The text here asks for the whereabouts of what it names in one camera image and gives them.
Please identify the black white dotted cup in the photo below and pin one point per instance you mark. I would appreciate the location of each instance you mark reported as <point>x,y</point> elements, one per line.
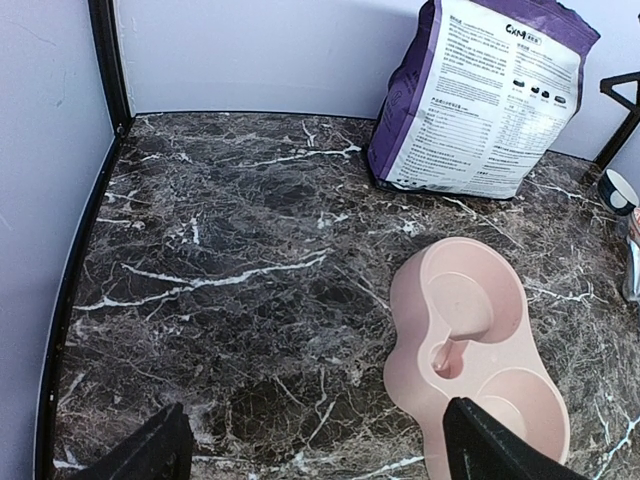
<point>616,193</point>

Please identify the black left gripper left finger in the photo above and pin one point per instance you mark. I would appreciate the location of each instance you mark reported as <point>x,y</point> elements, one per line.
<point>160,449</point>

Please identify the purple white pet food bag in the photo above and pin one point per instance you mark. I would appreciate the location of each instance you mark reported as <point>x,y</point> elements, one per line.
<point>482,92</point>

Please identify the black left frame post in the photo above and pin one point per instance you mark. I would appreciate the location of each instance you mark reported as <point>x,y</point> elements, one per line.
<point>105,36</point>

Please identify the pink double pet bowl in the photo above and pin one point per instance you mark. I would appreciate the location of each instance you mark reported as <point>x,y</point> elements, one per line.
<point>461,318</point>

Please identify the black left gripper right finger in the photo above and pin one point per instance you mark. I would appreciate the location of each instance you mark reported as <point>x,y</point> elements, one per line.
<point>479,447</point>

